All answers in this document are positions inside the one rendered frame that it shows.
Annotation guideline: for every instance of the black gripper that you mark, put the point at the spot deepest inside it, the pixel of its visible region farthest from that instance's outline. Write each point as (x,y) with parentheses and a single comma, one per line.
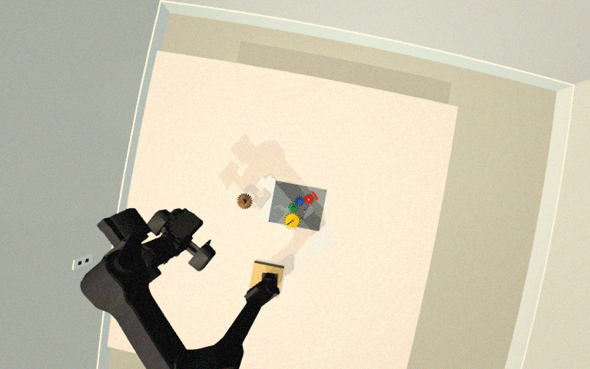
(201,256)

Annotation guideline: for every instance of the yellow gear with black stripe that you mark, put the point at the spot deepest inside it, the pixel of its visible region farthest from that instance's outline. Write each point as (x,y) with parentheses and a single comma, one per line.
(294,217)

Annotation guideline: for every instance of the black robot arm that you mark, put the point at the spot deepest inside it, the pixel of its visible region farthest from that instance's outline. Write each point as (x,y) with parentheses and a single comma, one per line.
(119,285)

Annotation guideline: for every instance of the brown toothed gear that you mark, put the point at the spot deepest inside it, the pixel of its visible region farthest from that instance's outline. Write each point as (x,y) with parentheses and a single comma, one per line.
(244,201)

